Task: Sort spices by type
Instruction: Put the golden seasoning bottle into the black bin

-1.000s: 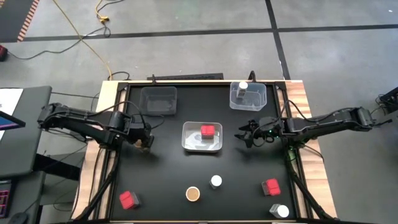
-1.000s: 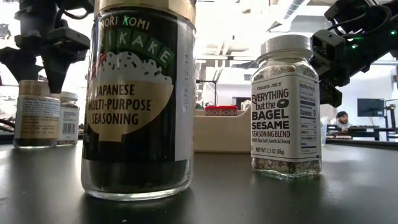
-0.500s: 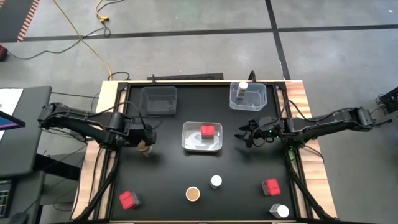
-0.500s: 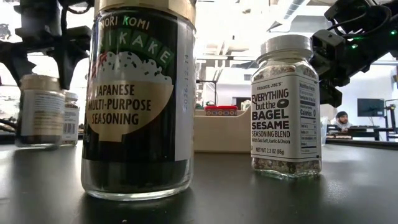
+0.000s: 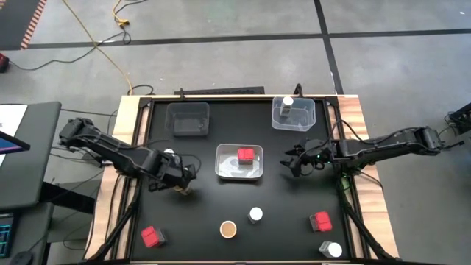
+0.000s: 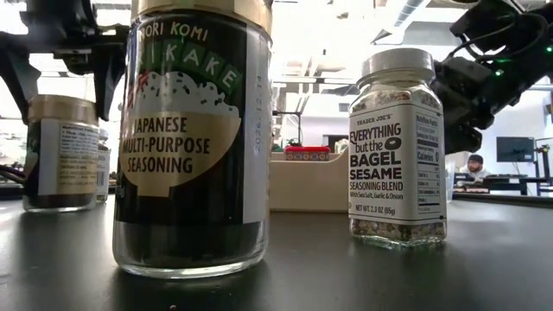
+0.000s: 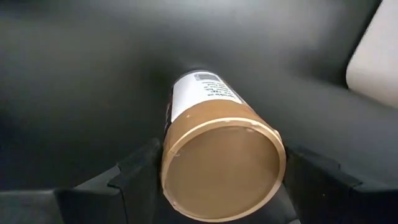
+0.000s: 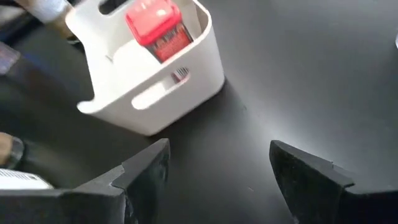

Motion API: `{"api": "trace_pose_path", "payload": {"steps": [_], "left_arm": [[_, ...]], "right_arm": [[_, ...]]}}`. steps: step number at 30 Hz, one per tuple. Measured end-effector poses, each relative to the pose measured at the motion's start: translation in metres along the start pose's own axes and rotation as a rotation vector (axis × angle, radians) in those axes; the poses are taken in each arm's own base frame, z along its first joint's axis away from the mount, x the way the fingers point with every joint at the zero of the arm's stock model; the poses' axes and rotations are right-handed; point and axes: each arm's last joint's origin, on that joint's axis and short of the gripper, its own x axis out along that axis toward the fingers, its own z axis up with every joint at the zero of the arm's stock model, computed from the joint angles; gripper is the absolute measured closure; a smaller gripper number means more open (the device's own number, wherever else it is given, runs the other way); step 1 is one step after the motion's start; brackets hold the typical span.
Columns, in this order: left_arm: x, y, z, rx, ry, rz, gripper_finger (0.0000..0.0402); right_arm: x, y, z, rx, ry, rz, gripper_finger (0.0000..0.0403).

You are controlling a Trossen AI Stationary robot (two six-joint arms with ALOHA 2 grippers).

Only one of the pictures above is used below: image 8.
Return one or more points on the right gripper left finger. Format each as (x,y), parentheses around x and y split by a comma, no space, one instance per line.
(143,186)

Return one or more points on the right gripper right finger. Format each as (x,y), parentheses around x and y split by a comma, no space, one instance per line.
(311,193)

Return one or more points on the furikake seasoning glass jar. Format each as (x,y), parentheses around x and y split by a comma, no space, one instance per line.
(6,149)

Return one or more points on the red block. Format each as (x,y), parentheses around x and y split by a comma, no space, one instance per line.
(155,21)

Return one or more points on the white plastic caddy bin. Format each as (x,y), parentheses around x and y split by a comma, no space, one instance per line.
(202,81)

